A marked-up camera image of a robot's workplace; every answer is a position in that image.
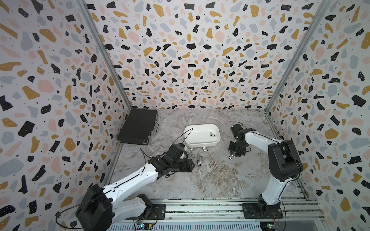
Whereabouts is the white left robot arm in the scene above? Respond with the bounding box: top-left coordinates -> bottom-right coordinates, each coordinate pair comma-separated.
76,143 -> 195,231

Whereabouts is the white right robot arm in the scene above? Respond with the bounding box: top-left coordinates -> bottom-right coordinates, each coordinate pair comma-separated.
228,122 -> 303,218

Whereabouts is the white plastic storage box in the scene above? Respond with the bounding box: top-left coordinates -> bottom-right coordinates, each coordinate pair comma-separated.
184,124 -> 221,148

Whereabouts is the black tool case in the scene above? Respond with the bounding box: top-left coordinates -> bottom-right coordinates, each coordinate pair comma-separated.
117,109 -> 160,145

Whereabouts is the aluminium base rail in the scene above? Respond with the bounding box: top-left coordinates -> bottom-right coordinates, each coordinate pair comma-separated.
109,197 -> 330,231

